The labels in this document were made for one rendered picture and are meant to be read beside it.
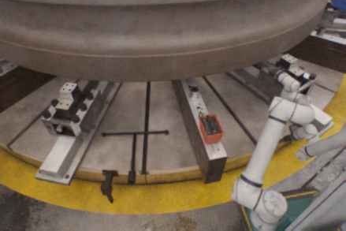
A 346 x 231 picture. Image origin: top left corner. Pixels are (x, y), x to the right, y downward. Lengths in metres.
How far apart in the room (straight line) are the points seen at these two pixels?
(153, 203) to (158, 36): 1.46
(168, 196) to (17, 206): 1.38
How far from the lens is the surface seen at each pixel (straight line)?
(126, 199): 2.40
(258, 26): 2.32
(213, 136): 1.74
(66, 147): 2.27
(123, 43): 2.00
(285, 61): 2.59
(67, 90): 2.19
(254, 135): 2.47
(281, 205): 1.71
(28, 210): 2.65
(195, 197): 2.37
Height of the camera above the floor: 2.17
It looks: 45 degrees down
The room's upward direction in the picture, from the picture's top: straight up
